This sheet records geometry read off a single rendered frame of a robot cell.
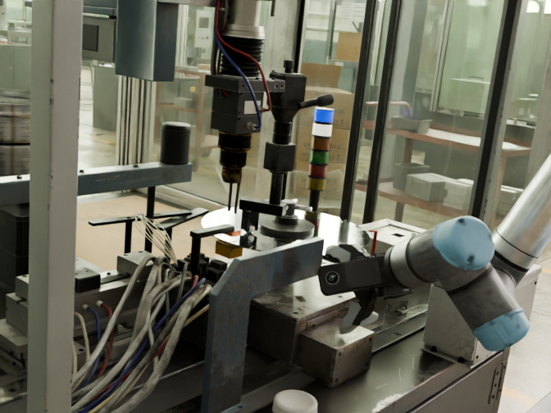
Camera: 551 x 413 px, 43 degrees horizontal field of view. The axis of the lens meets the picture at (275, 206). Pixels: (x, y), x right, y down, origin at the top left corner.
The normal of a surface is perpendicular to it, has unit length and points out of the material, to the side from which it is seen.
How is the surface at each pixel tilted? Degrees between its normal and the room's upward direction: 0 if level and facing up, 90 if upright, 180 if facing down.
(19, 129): 90
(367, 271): 60
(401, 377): 0
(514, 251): 88
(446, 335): 90
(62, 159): 90
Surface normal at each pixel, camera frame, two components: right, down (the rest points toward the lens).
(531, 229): -0.37, 0.16
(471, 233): 0.45, -0.30
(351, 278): -0.06, -0.29
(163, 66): 0.75, 0.23
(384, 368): 0.10, -0.96
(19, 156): 0.58, 0.25
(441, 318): -0.66, 0.12
